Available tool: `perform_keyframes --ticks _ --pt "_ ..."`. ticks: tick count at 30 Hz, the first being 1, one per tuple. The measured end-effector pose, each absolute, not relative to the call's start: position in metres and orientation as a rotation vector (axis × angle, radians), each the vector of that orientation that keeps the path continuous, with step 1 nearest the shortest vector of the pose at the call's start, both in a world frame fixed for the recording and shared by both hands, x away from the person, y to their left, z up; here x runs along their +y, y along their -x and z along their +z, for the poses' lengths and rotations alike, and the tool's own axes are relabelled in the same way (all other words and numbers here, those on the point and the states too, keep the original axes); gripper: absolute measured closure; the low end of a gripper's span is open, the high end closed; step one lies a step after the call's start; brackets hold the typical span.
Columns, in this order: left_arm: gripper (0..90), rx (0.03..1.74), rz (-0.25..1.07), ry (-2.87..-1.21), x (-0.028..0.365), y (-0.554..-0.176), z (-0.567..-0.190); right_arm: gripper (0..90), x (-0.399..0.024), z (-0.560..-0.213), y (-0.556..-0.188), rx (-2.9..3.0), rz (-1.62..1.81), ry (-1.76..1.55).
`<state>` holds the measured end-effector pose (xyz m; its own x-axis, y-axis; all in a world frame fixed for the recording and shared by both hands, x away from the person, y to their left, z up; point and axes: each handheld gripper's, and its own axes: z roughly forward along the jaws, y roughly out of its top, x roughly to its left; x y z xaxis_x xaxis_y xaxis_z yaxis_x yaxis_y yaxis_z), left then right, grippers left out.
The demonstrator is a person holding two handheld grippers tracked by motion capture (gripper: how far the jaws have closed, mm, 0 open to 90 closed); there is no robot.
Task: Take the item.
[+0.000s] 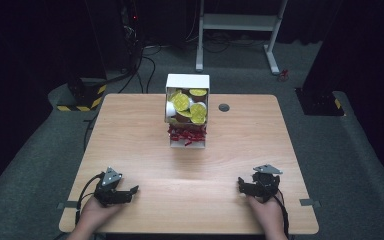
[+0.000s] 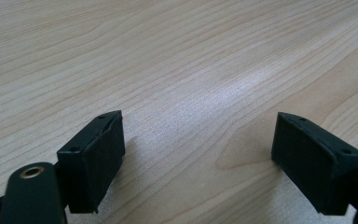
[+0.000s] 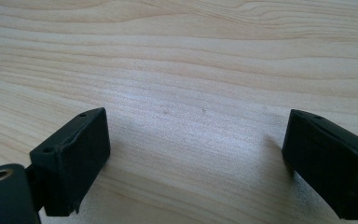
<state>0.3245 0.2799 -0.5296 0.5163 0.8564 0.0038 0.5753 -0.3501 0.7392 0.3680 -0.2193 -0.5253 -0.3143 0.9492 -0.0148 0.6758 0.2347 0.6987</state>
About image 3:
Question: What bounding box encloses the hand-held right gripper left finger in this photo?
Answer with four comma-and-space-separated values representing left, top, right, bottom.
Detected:
25, 106, 112, 217

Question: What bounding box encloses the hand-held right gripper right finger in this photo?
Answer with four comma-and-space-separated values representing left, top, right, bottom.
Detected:
282, 108, 358, 221

